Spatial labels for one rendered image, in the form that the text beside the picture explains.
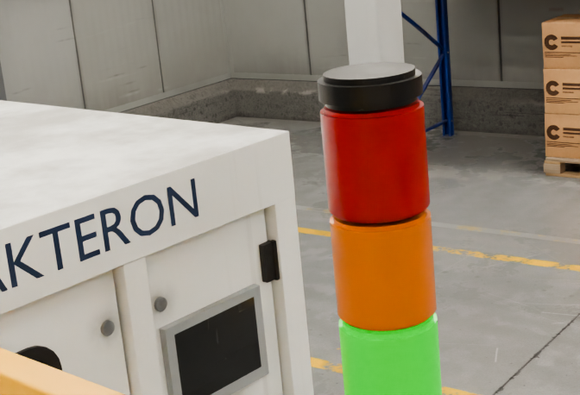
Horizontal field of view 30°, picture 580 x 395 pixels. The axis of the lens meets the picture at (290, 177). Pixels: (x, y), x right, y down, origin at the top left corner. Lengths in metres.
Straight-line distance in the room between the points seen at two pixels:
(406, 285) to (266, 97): 11.23
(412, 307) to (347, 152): 0.08
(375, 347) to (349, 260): 0.05
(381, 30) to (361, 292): 2.57
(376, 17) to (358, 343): 2.56
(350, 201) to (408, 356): 0.08
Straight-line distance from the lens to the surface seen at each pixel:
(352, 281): 0.53
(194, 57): 11.72
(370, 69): 0.52
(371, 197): 0.51
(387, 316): 0.53
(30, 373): 0.83
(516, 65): 10.29
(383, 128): 0.50
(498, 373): 5.55
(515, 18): 10.22
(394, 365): 0.54
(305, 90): 11.45
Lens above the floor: 2.43
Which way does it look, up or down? 15 degrees down
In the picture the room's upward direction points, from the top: 6 degrees counter-clockwise
